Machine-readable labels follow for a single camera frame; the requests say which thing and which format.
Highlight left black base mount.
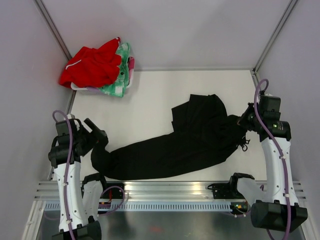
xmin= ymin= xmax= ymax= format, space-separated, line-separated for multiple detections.
xmin=100 ymin=183 xmax=125 ymax=202

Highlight pink white garment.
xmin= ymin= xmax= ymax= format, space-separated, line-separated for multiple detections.
xmin=128 ymin=56 xmax=135 ymax=76

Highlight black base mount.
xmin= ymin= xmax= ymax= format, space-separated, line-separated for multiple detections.
xmin=100 ymin=183 xmax=125 ymax=202
xmin=206 ymin=172 xmax=255 ymax=200

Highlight aluminium mounting rail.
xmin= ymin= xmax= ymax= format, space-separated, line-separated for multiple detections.
xmin=33 ymin=181 xmax=307 ymax=202

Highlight black trousers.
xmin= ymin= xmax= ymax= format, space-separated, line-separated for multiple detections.
xmin=90 ymin=94 xmax=249 ymax=181

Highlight red garment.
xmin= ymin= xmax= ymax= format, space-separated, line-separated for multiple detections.
xmin=58 ymin=37 xmax=122 ymax=88

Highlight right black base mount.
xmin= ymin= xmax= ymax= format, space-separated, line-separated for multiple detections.
xmin=206 ymin=172 xmax=255 ymax=200

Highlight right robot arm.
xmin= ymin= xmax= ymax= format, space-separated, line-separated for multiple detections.
xmin=227 ymin=95 xmax=308 ymax=233

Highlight white slotted cable duct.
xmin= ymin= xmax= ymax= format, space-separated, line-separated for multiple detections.
xmin=44 ymin=202 xmax=232 ymax=212

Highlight white laundry basket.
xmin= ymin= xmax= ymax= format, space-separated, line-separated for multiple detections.
xmin=70 ymin=56 xmax=135 ymax=98

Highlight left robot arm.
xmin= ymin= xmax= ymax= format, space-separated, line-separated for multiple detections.
xmin=48 ymin=118 xmax=109 ymax=240

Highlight green white patterned garment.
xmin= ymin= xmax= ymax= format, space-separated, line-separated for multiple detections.
xmin=98 ymin=42 xmax=135 ymax=98

